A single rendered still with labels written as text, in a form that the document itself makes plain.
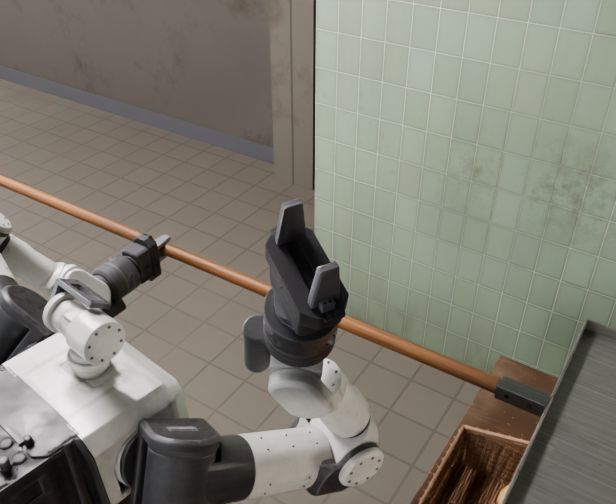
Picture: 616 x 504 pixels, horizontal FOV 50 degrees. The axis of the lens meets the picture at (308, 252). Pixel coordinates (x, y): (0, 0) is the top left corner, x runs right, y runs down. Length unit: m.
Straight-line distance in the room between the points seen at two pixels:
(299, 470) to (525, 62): 1.68
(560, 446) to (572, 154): 1.34
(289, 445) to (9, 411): 0.39
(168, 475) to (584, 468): 0.69
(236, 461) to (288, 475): 0.09
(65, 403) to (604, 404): 0.93
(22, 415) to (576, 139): 1.89
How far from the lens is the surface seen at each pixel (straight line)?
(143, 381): 1.00
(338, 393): 0.90
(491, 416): 2.09
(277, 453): 0.97
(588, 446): 1.27
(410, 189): 2.69
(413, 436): 2.75
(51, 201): 1.90
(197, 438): 0.89
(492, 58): 2.37
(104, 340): 0.95
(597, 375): 1.40
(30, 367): 1.07
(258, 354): 0.83
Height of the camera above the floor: 2.11
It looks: 35 degrees down
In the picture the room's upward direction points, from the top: straight up
